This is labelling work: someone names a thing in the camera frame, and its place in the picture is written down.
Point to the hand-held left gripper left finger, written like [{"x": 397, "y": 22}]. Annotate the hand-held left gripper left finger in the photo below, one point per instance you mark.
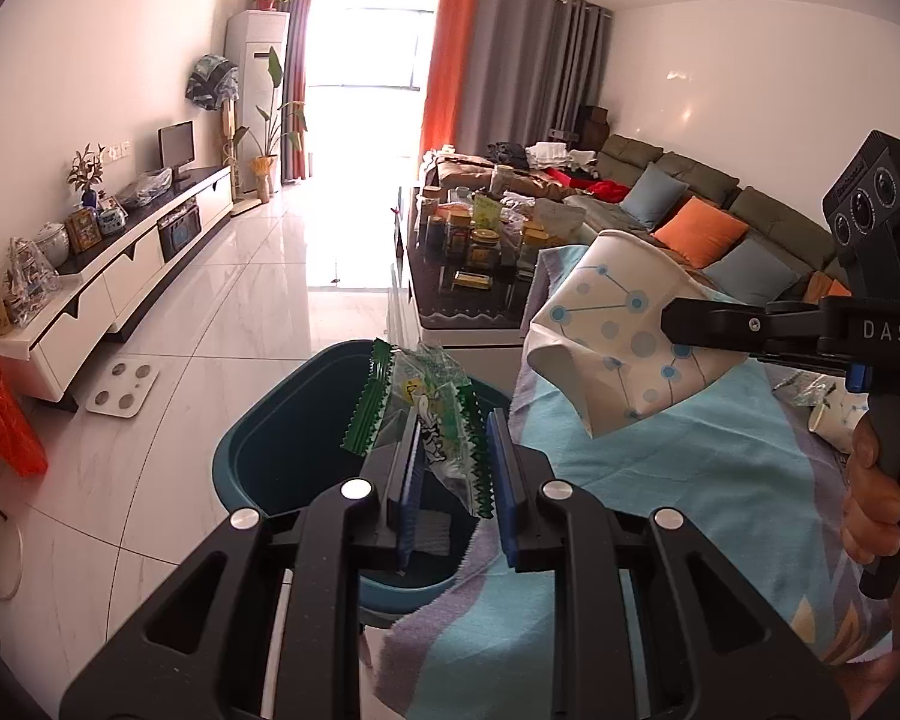
[{"x": 406, "y": 517}]

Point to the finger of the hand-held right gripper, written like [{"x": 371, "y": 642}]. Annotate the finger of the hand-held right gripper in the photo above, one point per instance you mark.
[{"x": 720, "y": 330}]

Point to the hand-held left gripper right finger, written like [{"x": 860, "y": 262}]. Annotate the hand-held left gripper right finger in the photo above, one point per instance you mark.
[{"x": 504, "y": 510}]

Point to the dotted white paper cup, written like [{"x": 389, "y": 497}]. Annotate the dotted white paper cup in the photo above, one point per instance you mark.
[
  {"x": 836, "y": 420},
  {"x": 615, "y": 330}
]

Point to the green edged clear snack wrapper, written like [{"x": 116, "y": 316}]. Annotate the green edged clear snack wrapper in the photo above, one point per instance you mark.
[{"x": 442, "y": 405}]

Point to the dark teal plastic bin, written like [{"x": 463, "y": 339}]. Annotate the dark teal plastic bin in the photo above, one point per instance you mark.
[{"x": 300, "y": 427}]

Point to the person's right hand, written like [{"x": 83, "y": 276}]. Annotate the person's right hand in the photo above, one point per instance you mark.
[{"x": 860, "y": 495}]

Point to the white paper napkin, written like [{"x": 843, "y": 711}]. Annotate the white paper napkin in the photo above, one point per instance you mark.
[{"x": 435, "y": 534}]

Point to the blue grey cushion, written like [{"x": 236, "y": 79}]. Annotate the blue grey cushion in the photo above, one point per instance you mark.
[
  {"x": 654, "y": 195},
  {"x": 754, "y": 274}
]

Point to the orange cushion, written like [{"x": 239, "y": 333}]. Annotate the orange cushion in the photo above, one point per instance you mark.
[
  {"x": 701, "y": 232},
  {"x": 825, "y": 286}
]

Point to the crumpled clear wrapper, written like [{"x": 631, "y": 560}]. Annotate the crumpled clear wrapper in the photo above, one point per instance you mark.
[{"x": 802, "y": 390}]

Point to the olive green sectional sofa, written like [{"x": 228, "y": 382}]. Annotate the olive green sectional sofa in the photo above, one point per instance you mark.
[{"x": 772, "y": 217}]

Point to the teal grey printed blanket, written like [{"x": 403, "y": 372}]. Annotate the teal grey printed blanket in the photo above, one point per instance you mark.
[{"x": 682, "y": 510}]

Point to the red cloth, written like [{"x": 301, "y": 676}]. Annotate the red cloth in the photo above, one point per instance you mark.
[{"x": 607, "y": 190}]

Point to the tan snack bag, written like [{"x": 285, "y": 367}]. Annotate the tan snack bag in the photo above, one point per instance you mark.
[{"x": 559, "y": 223}]

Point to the black glass coffee table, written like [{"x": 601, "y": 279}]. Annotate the black glass coffee table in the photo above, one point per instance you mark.
[{"x": 465, "y": 307}]

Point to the pile of white clothes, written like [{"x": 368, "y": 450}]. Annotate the pile of white clothes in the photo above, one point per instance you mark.
[{"x": 555, "y": 156}]

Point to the brown cardboard box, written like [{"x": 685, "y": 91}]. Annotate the brown cardboard box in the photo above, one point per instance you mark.
[{"x": 592, "y": 124}]

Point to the cluster of food jars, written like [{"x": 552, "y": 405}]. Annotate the cluster of food jars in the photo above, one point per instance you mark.
[{"x": 472, "y": 236}]

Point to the brown ottoman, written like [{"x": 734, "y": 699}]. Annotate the brown ottoman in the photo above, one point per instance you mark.
[{"x": 465, "y": 169}]

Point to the white bathroom scale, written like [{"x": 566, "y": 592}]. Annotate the white bathroom scale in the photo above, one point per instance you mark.
[{"x": 120, "y": 388}]

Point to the white black TV cabinet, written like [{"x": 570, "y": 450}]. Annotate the white black TV cabinet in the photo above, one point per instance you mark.
[{"x": 142, "y": 255}]

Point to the tall leafy plant yellow pot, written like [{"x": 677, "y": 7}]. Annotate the tall leafy plant yellow pot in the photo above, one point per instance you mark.
[{"x": 274, "y": 127}]

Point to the orange plastic bag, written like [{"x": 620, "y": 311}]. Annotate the orange plastic bag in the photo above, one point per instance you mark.
[{"x": 4, "y": 420}]

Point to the blue white porcelain pot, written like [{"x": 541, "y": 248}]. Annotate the blue white porcelain pot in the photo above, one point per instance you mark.
[{"x": 112, "y": 220}]

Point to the clear plastic bag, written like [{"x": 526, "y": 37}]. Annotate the clear plastic bag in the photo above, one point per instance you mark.
[{"x": 146, "y": 187}]

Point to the small black monitor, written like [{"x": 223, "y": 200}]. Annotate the small black monitor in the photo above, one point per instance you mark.
[{"x": 176, "y": 146}]

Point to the bright balcony window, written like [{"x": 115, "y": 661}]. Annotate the bright balcony window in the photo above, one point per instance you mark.
[{"x": 375, "y": 60}]

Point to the model ship in clear case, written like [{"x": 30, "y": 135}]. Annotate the model ship in clear case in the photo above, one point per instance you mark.
[{"x": 31, "y": 281}]

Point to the white ceramic jar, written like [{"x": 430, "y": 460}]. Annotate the white ceramic jar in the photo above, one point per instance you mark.
[{"x": 52, "y": 246}]

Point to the white standing air conditioner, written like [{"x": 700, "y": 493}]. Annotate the white standing air conditioner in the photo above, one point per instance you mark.
[{"x": 255, "y": 90}]

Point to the striped grey orange curtain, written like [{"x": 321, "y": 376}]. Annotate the striped grey orange curtain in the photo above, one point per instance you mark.
[{"x": 296, "y": 75}]

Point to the leafy sprig in blue vase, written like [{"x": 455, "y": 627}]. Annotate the leafy sprig in blue vase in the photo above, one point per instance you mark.
[{"x": 86, "y": 176}]

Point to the cloth covered standing fan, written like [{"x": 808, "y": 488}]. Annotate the cloth covered standing fan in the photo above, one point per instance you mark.
[{"x": 211, "y": 82}]

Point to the ornate picture frame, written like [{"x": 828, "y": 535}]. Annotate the ornate picture frame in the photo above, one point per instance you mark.
[{"x": 84, "y": 230}]

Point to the white wall socket panel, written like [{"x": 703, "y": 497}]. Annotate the white wall socket panel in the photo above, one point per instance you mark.
[{"x": 120, "y": 150}]

